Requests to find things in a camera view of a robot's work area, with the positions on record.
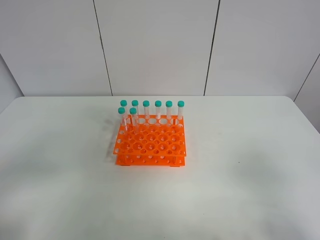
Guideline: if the green-capped test tube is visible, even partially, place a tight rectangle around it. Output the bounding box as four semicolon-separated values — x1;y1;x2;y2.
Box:
129;107;140;134

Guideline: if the orange test tube rack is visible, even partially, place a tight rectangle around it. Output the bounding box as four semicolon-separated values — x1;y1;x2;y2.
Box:
113;115;187;167

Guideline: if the second row left tube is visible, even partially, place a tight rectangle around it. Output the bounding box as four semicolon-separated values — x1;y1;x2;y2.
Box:
118;107;128;133

